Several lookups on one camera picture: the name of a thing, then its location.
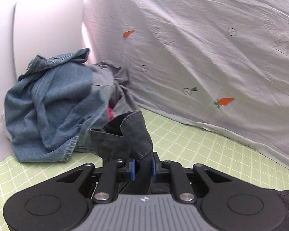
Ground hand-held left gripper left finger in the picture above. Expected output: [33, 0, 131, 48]
[54, 159, 137, 204]

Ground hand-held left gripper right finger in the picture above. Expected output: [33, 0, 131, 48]
[151, 153, 232, 204]

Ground black pants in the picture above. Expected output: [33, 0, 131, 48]
[89, 110, 289, 231]

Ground grey garment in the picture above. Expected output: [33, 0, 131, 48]
[90, 61, 145, 118]

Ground blue denim garment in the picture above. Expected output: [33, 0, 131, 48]
[3, 48, 111, 163]

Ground carrot print grey sheet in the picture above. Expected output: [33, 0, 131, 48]
[30, 0, 289, 174]

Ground white padded panel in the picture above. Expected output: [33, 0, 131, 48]
[13, 0, 85, 82]

